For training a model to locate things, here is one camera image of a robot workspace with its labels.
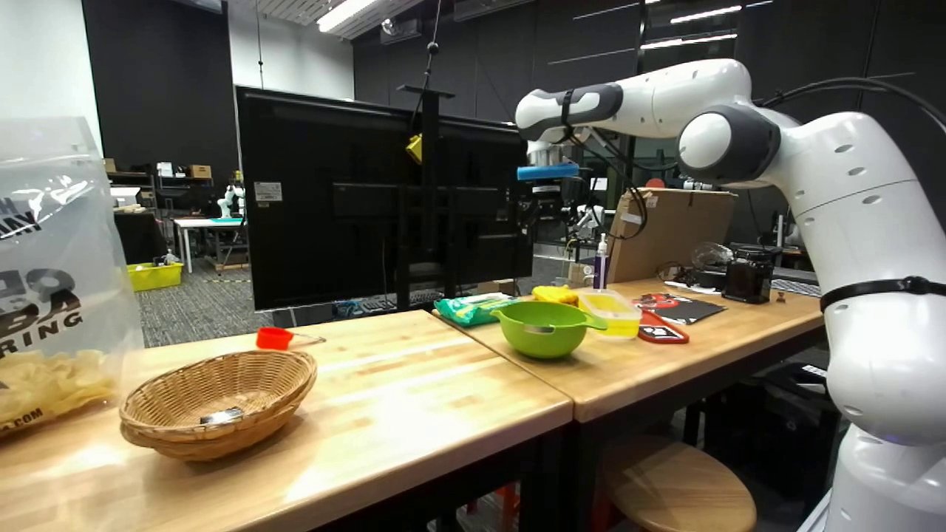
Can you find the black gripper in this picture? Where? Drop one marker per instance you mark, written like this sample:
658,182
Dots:
560,200

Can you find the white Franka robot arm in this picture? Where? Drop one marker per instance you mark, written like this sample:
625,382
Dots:
859,226

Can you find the purple pump sanitizer bottle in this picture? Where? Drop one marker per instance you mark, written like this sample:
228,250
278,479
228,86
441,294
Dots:
600,266

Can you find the large cardboard box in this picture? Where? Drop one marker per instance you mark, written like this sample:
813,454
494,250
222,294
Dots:
680,232

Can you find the yellow translucent plastic container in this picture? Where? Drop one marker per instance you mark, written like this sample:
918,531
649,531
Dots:
616,314

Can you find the black monitor stand pole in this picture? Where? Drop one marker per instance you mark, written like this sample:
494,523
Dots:
430,226

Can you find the yellow triangular tag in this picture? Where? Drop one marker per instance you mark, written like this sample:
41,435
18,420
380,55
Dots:
415,148

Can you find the red lid with marker tag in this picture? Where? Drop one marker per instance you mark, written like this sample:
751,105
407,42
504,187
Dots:
662,328

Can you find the black glossy jar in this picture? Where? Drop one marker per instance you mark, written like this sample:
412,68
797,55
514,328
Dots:
754,277

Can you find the large black monitor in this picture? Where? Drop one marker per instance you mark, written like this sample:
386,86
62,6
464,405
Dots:
327,197

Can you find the round wooden stool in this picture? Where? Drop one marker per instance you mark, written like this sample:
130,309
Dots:
680,488

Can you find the orange measuring cup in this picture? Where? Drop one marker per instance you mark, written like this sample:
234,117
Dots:
273,337

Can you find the white background table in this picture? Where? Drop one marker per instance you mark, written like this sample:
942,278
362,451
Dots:
208,226

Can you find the wicker basket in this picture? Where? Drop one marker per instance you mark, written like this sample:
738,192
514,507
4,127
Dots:
216,393

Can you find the small metal cup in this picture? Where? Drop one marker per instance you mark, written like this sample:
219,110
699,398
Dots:
222,419

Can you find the yellow storage bin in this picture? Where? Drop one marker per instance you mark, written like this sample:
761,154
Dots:
154,277

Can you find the clear plastic chips bag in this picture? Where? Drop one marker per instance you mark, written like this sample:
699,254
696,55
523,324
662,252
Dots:
61,297

